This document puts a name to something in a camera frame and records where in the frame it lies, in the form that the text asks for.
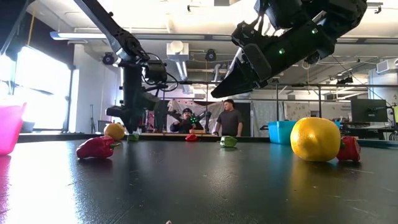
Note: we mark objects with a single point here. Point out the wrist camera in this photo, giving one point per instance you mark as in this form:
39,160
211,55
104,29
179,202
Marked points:
289,12
155,71

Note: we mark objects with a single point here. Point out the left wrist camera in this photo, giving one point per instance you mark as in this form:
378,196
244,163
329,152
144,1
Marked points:
155,71

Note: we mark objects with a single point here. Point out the blue plastic basket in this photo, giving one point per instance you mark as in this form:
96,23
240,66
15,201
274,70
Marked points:
278,132

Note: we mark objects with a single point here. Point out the rig crossbar with light strip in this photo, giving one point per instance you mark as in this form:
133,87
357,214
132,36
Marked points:
186,37

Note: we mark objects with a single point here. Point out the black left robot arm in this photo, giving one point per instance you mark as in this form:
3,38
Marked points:
109,28

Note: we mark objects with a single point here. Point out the white curtain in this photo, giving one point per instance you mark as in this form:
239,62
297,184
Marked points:
264,115

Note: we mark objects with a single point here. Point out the person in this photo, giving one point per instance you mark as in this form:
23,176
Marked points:
185,123
230,121

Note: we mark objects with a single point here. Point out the black background station frame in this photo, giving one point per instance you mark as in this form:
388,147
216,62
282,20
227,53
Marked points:
357,85

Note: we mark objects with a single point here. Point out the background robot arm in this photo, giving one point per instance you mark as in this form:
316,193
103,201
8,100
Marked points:
203,116
174,115

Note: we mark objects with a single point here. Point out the pink plastic basket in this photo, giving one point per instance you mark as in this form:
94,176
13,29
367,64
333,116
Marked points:
9,130

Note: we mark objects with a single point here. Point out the black aluminium table frame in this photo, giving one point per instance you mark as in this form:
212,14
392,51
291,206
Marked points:
46,137

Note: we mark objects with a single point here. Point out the black backdrop panel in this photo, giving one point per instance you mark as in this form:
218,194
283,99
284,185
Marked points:
247,119

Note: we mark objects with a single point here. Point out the round black ceiling fixture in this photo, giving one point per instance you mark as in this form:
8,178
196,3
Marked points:
108,58
211,55

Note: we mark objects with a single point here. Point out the white backdrop sheet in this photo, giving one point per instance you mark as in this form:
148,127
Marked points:
199,107

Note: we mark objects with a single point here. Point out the black rig strut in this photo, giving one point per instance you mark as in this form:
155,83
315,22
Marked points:
9,15

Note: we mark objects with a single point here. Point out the yellow lemon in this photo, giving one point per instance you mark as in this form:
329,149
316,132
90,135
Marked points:
315,140

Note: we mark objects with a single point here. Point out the yellow-green plastic basket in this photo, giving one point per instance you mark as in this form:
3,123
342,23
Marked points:
396,114

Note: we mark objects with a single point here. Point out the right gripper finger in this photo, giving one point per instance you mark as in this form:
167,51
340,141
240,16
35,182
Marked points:
248,71
237,62

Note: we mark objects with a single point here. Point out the orange-coloured lemon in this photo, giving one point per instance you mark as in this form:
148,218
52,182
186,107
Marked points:
113,131

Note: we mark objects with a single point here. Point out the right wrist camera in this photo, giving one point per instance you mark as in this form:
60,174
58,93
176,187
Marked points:
289,12

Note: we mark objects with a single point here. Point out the black track light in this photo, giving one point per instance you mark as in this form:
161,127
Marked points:
345,80
312,58

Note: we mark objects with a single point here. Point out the dark computer monitor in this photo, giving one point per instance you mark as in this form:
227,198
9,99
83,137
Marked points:
360,109

